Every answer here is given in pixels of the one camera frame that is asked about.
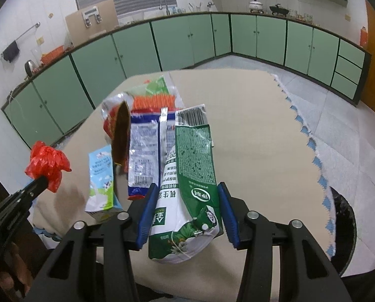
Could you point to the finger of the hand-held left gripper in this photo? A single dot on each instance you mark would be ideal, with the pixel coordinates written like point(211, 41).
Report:
point(28, 199)
point(20, 192)

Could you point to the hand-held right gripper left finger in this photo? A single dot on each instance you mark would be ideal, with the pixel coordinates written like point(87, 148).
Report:
point(147, 215)

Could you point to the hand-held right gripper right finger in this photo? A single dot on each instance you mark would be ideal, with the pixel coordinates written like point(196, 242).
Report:
point(226, 214)

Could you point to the red plastic bag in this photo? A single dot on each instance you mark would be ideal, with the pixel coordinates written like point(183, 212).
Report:
point(47, 163)

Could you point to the light blue milk carton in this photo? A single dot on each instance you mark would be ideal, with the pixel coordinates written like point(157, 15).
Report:
point(101, 179)

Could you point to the green and white milk bag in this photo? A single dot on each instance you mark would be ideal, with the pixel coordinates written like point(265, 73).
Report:
point(190, 163)

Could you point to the blue and white snack packet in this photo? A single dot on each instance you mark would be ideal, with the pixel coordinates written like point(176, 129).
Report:
point(143, 151)

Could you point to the brown wrapper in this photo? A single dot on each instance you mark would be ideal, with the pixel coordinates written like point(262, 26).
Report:
point(121, 132)

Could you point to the red and clear wrapper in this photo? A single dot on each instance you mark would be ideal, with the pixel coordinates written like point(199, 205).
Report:
point(110, 110)

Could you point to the orange and green snack packet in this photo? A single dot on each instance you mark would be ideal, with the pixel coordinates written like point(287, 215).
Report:
point(156, 96)

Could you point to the black bin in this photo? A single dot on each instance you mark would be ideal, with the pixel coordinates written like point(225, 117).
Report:
point(347, 226)

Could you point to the beige tablecloth with blue trim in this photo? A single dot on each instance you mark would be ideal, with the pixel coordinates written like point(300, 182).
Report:
point(253, 125)

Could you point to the black cloth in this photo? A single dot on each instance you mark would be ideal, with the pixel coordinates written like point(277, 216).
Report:
point(10, 52)

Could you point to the orange basin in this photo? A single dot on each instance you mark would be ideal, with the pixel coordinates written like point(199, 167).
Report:
point(52, 55)

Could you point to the metal towel bar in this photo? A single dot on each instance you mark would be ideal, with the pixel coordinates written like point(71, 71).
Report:
point(27, 31)

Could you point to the cardboard board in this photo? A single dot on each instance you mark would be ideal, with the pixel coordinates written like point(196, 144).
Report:
point(80, 28)

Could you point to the green kitchen base cabinets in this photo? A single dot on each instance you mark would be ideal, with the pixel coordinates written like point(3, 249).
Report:
point(174, 41)

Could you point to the white cooking pot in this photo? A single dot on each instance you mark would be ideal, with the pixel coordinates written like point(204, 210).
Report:
point(256, 5)

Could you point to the black wok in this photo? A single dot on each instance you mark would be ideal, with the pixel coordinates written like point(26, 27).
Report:
point(278, 9)

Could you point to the metal faucet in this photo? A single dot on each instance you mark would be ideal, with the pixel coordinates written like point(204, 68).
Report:
point(166, 3)

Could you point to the red fire extinguisher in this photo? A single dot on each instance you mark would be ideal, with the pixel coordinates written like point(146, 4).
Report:
point(363, 37)

